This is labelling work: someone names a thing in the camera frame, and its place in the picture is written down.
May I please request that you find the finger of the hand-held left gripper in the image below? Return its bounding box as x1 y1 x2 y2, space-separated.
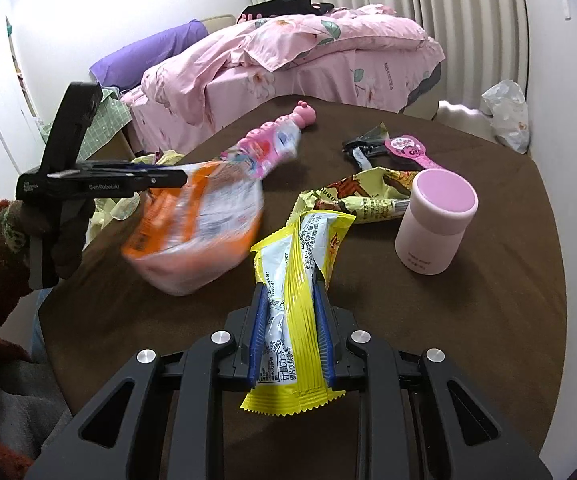
128 167 189 192
76 157 162 176

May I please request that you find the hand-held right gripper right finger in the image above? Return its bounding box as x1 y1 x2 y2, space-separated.
313 282 554 480

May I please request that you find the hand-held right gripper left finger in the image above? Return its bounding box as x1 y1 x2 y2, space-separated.
23 284 269 480

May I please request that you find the yellow plastic trash bag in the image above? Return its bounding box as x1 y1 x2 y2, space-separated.
88 149 184 241

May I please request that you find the orange and pink snack bag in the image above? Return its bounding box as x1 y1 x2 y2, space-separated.
121 127 300 297

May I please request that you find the yellow and white snack wrapper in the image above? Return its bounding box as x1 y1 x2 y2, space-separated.
240 210 357 417

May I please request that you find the green checked cloth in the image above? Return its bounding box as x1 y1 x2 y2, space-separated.
38 87 133 161

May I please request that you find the purple pillow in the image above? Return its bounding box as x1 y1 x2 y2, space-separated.
90 19 209 88

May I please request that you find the brown and yellow snack wrapper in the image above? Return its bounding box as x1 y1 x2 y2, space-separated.
293 166 414 225

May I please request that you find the pink toy bottle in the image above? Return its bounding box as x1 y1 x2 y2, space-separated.
244 101 318 147

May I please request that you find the beige headboard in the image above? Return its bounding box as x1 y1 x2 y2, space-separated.
201 14 236 36

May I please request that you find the pink cup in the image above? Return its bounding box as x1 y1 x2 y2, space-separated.
395 169 479 276

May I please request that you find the bed with pink floral sheet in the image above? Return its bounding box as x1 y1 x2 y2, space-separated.
121 4 444 156

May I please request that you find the black metal clip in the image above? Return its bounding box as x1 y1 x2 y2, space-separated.
343 121 389 171

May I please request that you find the black and pink garment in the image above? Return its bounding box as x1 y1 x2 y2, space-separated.
237 0 334 23

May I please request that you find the pink floral duvet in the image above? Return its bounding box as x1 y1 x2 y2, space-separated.
141 4 444 126

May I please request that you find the white plastic bag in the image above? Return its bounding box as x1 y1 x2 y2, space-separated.
481 79 530 155

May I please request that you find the white pleated curtain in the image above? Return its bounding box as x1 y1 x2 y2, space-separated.
231 0 527 116

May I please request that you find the pink cartoon handled toy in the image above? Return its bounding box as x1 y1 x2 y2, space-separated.
385 133 442 171

